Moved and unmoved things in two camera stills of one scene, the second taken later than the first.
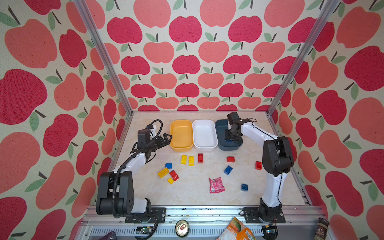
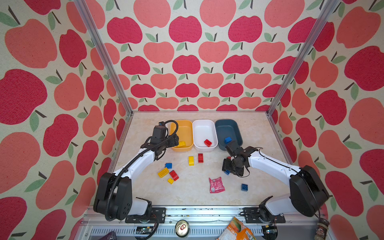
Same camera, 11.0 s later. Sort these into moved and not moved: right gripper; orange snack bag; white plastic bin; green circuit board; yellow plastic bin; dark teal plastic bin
Moved: right gripper
Not moved: dark teal plastic bin; yellow plastic bin; green circuit board; orange snack bag; white plastic bin
